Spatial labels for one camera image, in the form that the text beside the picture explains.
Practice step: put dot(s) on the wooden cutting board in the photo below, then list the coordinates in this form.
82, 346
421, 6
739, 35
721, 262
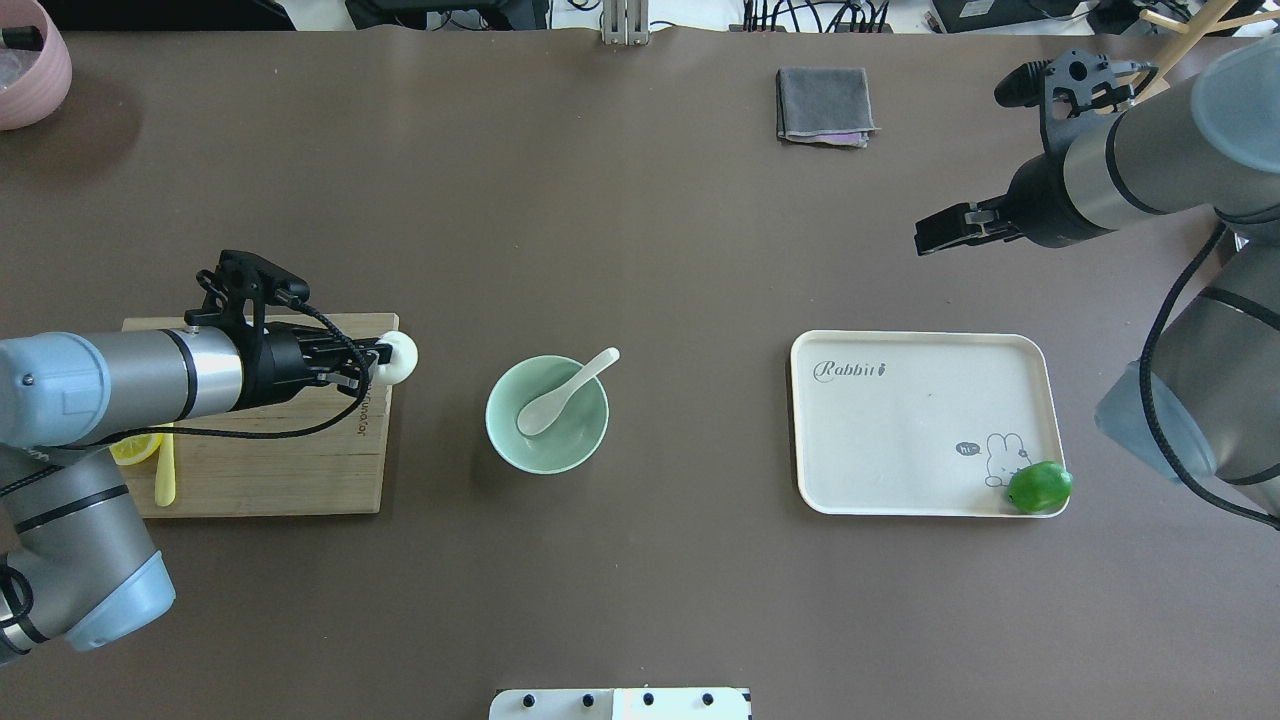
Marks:
337, 471

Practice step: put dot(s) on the yellow plastic knife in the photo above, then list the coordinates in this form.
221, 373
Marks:
165, 482

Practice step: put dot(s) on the cream rabbit tray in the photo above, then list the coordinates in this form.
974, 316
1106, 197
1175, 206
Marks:
909, 423

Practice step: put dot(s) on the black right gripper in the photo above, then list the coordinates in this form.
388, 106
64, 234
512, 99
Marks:
1038, 208

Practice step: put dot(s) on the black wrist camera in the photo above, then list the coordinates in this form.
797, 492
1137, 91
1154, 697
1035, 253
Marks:
1074, 93
240, 278

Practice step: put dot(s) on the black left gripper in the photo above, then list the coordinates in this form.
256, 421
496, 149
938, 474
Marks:
274, 364

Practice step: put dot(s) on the green ceramic bowl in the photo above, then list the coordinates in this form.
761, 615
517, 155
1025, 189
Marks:
566, 444

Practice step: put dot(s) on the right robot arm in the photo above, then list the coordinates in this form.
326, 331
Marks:
1199, 404

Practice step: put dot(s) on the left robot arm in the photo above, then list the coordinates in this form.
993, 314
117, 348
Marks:
86, 568

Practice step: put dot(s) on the white box with knobs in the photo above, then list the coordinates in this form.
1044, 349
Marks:
623, 703

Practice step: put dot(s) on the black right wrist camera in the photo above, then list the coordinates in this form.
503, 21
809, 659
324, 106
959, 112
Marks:
1074, 93

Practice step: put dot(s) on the pink ribbed bowl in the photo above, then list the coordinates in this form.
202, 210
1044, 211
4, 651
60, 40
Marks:
40, 89

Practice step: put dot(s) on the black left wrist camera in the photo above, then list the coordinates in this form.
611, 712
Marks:
240, 278

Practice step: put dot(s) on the folded grey cloth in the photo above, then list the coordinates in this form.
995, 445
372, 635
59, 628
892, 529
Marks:
826, 106

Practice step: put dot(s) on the grey metal bracket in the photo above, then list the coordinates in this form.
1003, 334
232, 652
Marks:
625, 22

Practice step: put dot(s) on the front stacked lemon slice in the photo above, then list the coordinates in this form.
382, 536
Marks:
133, 450

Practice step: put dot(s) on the white steamed bun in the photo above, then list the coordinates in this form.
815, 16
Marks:
402, 359

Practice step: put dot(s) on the wooden stand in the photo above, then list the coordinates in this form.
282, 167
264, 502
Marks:
1210, 17

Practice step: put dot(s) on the white ceramic spoon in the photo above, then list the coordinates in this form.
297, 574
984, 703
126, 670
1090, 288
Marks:
537, 416

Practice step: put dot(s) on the green lime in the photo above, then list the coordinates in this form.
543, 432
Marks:
1040, 488

